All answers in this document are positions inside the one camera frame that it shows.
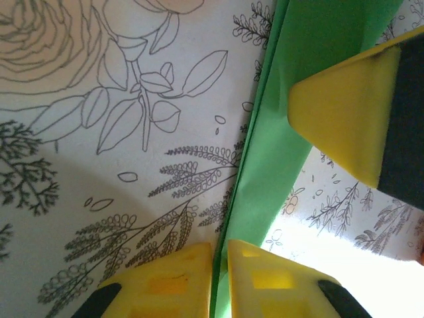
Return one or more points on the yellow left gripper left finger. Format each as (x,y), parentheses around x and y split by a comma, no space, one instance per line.
(165,288)

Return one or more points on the floral printed tablecloth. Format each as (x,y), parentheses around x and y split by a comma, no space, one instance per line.
(99,182)

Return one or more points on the green cloth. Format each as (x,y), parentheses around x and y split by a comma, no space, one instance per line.
(265,165)

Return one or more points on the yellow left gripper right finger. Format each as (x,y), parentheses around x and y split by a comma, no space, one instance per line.
(271,288)

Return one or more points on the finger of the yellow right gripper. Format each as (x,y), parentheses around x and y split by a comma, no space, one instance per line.
(348,116)

